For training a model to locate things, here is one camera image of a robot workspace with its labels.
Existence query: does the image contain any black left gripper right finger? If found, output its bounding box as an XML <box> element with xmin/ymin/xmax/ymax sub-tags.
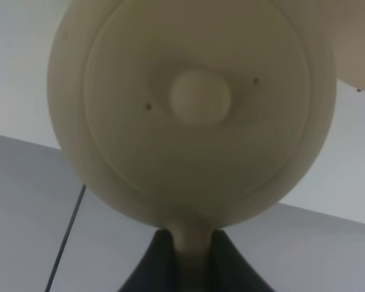
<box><xmin>207</xmin><ymin>230</ymin><xmax>273</xmax><ymax>292</ymax></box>

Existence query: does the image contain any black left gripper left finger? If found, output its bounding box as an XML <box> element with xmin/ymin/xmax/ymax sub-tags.
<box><xmin>119</xmin><ymin>229</ymin><xmax>176</xmax><ymax>292</ymax></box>

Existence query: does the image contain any beige teapot with lid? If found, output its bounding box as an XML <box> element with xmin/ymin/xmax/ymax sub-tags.
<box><xmin>47</xmin><ymin>0</ymin><xmax>338</xmax><ymax>255</ymax></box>

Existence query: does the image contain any round beige teapot saucer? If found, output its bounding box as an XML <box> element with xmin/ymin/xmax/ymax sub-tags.
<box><xmin>322</xmin><ymin>0</ymin><xmax>365</xmax><ymax>91</ymax></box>

